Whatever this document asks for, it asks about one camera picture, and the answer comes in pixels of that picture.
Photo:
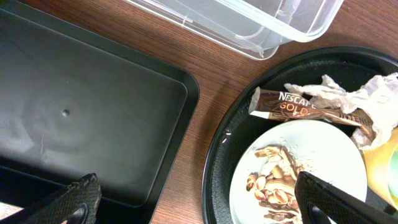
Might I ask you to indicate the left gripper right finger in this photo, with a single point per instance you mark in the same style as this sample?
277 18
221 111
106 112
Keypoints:
321 202

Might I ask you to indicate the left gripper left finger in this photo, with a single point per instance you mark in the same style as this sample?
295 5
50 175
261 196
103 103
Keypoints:
76 203

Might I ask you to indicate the blue cup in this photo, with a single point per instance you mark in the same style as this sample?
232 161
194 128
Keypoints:
392 175

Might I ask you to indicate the food scraps on plate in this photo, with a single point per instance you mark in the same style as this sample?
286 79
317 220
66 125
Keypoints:
274 186

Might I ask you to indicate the grey plate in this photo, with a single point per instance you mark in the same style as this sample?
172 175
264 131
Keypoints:
326 152

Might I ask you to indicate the yellow bowl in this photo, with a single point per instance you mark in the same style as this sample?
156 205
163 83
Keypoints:
378 162

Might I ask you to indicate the black rectangular tray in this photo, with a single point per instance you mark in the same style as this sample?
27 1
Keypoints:
74 103

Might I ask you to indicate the brown coffee sachet wrapper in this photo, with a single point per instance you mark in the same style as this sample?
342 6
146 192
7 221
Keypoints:
284 106

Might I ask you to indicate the round black serving tray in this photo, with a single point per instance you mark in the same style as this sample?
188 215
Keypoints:
350 67

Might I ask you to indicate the crumpled white napkin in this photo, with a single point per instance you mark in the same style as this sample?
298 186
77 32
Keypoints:
377 98

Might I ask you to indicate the clear plastic bin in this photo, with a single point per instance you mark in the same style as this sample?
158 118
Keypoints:
253 28

